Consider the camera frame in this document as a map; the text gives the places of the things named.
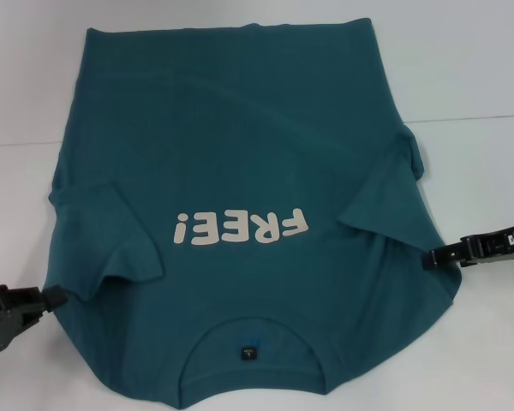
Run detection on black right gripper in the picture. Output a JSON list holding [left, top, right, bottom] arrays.
[[423, 221, 514, 271]]

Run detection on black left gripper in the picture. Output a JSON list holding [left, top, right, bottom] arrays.
[[0, 283, 69, 356]]

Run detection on teal t-shirt with FREE print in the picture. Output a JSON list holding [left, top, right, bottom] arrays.
[[16, 16, 463, 411]]

